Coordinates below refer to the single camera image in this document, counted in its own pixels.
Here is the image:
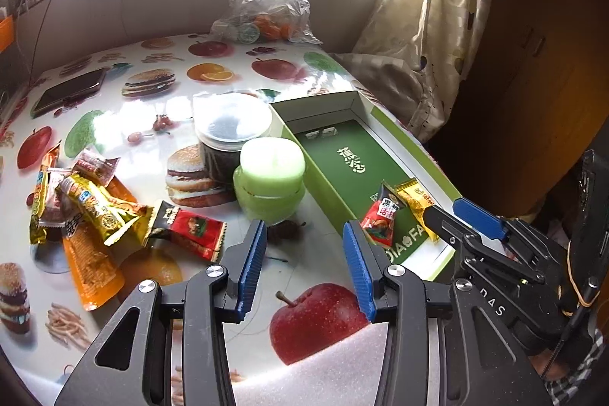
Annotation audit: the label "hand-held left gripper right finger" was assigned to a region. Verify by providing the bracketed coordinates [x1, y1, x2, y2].
[343, 220, 555, 406]

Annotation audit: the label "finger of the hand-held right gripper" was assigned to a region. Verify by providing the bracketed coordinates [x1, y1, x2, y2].
[423, 205, 545, 288]
[453, 197, 569, 264]

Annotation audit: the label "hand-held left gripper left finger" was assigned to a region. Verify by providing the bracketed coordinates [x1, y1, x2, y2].
[54, 220, 268, 406]

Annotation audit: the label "small yellow snack packet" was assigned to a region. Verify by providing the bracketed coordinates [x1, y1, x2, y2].
[395, 178, 441, 242]

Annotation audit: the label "red black snack packet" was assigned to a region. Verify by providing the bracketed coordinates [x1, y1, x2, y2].
[143, 201, 228, 261]

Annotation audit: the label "green cardboard box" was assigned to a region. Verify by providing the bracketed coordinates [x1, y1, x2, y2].
[269, 89, 462, 283]

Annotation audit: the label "yellow snack packet red print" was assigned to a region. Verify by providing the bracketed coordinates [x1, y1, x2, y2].
[59, 175, 154, 247]

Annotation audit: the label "long yellow snack packet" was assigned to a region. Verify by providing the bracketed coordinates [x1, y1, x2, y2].
[29, 168, 51, 245]

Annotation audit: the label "person's right forearm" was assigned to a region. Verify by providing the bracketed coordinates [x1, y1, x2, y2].
[528, 330, 606, 404]

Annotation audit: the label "light green plastic jar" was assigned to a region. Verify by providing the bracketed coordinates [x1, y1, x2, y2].
[232, 137, 306, 225]

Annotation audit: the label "black speaker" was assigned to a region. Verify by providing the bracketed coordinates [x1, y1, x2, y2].
[568, 149, 609, 309]

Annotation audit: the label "clear plastic jar dark contents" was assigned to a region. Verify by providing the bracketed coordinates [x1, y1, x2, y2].
[193, 92, 273, 193]

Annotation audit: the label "brown wooden wardrobe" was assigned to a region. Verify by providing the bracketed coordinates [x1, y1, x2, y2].
[428, 0, 609, 219]

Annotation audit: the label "food print tablecloth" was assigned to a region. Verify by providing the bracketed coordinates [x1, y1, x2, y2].
[0, 32, 458, 406]

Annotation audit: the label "cream patterned curtain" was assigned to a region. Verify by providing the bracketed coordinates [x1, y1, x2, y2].
[333, 0, 505, 140]

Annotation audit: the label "black smartphone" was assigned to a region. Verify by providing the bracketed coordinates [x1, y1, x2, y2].
[35, 68, 108, 112]

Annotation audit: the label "orange box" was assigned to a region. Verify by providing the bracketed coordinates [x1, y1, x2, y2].
[0, 13, 16, 51]

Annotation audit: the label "yellow cord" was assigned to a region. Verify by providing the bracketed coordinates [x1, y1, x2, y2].
[568, 242, 598, 308]

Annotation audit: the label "thin black cable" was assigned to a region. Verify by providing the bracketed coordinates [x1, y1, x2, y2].
[27, 0, 64, 89]

